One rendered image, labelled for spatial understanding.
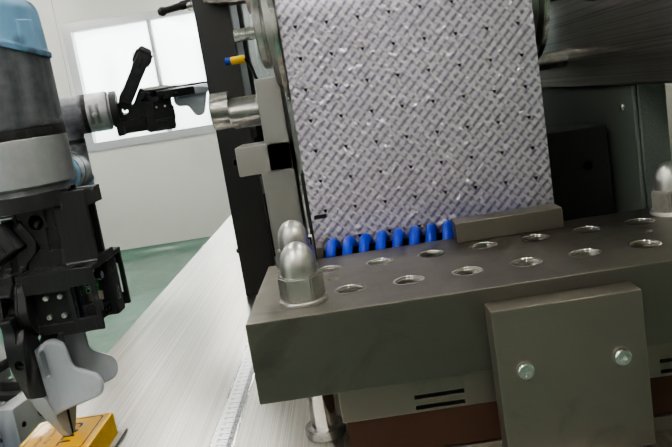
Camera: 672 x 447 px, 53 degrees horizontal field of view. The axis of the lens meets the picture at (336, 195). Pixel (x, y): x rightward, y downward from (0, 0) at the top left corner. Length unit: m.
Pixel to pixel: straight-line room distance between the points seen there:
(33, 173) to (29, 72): 0.08
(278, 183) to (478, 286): 0.32
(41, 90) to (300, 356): 0.29
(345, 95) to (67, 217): 0.27
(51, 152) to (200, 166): 5.81
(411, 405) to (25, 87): 0.38
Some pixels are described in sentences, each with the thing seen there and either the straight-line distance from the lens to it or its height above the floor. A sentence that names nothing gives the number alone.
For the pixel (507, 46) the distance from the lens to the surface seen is 0.66.
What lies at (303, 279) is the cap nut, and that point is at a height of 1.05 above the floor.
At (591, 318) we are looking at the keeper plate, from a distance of 0.48.
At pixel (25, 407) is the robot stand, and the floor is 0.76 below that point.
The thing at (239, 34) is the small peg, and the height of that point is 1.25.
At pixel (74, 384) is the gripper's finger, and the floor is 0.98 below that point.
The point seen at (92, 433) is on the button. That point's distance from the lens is 0.65.
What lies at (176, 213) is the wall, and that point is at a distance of 6.48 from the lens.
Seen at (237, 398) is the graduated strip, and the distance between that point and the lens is 0.69.
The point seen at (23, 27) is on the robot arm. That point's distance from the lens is 0.58.
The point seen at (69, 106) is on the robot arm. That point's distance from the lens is 1.36.
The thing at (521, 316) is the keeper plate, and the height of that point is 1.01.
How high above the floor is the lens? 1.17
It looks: 8 degrees down
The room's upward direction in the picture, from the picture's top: 9 degrees counter-clockwise
